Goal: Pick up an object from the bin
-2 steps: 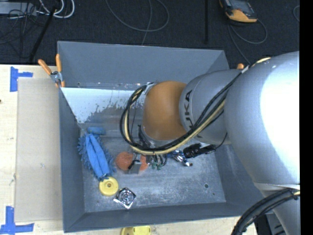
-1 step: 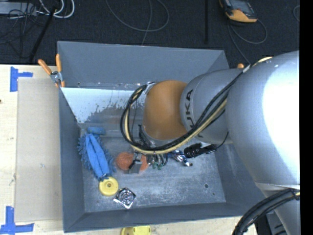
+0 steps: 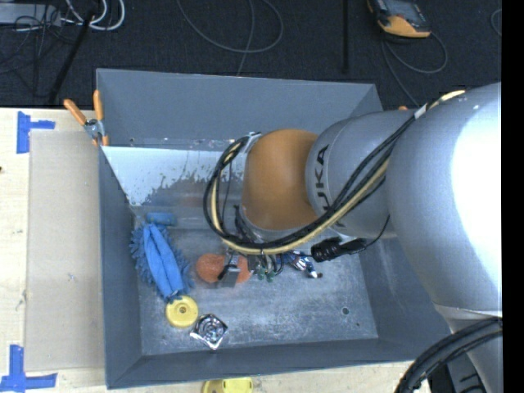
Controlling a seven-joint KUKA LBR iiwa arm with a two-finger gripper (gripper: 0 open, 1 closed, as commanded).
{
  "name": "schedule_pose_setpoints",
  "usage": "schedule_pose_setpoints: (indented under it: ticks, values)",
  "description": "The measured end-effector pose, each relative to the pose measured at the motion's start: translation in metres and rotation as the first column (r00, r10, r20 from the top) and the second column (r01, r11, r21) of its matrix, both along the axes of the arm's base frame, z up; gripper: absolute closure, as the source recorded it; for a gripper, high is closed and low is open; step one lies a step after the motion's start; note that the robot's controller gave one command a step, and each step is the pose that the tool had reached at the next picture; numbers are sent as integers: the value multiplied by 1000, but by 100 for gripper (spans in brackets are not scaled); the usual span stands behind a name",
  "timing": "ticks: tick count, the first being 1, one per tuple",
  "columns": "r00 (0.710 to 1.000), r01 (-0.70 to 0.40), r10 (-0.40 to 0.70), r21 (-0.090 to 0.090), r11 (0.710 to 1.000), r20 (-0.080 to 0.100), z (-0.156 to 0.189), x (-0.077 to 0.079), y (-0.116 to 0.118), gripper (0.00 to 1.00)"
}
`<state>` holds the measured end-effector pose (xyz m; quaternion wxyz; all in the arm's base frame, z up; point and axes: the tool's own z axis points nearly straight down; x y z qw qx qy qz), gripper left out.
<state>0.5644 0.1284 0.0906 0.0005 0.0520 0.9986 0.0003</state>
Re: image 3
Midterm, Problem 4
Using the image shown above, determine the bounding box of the orange sponge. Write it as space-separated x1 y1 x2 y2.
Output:
195 253 253 285

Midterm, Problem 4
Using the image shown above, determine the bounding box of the grey metal bin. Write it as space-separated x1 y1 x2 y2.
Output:
95 68 452 391

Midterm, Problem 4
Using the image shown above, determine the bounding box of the silver square spiral coaster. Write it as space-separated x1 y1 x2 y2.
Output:
189 313 229 351

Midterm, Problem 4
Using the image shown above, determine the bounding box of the yellow round disc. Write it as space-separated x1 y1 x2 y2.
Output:
165 295 200 329
201 377 255 393

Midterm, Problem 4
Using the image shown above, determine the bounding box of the blue microfibre duster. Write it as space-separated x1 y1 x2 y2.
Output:
129 212 194 302

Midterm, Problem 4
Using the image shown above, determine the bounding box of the blue and white toy figure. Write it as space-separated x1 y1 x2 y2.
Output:
285 251 324 280

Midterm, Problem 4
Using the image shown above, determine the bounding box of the pale flat board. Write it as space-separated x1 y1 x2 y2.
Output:
23 130 108 373

